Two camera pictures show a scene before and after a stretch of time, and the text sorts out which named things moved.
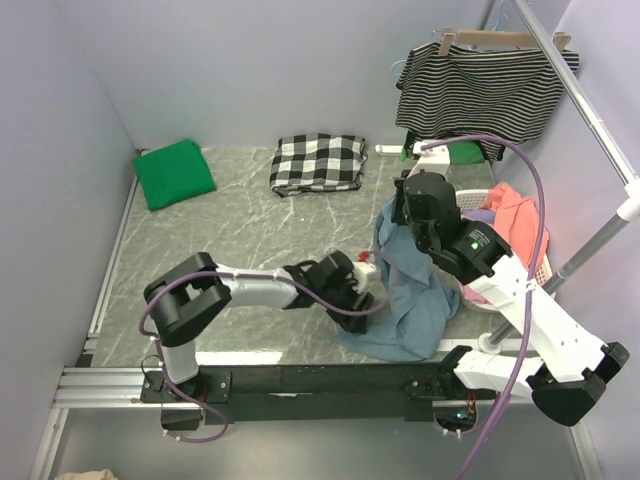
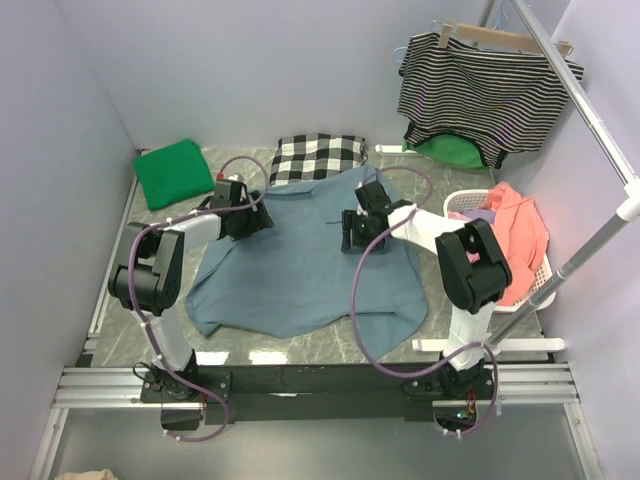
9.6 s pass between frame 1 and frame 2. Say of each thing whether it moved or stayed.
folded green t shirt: stayed
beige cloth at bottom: stayed
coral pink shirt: stayed
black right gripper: moved
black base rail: stayed
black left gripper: moved
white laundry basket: stayed
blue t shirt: moved
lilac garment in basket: stayed
